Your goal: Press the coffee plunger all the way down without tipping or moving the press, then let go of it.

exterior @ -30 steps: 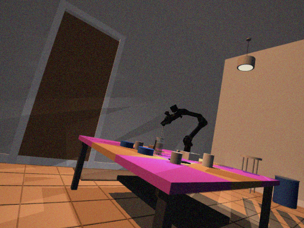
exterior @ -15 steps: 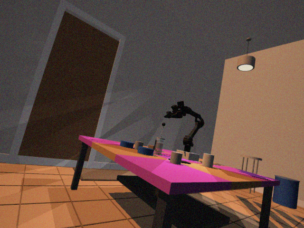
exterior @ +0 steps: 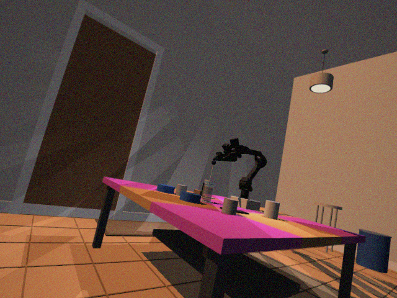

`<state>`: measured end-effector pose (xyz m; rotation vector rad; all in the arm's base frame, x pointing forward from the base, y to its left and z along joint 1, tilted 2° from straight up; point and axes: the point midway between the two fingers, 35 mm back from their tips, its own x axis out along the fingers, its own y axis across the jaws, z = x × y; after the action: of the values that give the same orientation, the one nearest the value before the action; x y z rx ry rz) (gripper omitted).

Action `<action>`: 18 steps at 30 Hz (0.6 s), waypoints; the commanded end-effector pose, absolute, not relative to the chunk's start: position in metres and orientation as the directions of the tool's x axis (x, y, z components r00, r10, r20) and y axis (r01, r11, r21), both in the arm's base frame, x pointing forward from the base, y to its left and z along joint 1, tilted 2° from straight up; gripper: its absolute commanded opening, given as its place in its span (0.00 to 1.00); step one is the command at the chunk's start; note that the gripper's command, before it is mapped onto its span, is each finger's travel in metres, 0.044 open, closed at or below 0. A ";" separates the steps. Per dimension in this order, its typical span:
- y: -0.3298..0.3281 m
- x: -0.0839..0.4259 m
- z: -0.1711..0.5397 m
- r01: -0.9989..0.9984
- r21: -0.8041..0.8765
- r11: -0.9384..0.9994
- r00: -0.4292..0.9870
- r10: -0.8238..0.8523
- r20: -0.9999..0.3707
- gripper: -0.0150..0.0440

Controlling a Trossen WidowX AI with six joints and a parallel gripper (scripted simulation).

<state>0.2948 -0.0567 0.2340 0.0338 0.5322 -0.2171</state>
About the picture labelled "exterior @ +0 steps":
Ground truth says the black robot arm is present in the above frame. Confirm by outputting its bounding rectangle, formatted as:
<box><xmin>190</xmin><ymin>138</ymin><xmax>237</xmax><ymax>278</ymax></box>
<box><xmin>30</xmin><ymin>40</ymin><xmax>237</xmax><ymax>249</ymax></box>
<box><xmin>222</xmin><ymin>138</ymin><xmax>267</xmax><ymax>200</ymax></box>

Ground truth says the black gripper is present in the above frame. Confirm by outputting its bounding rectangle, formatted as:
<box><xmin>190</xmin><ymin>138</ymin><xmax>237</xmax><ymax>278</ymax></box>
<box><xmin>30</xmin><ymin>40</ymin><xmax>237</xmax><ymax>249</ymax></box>
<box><xmin>213</xmin><ymin>150</ymin><xmax>237</xmax><ymax>161</ymax></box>

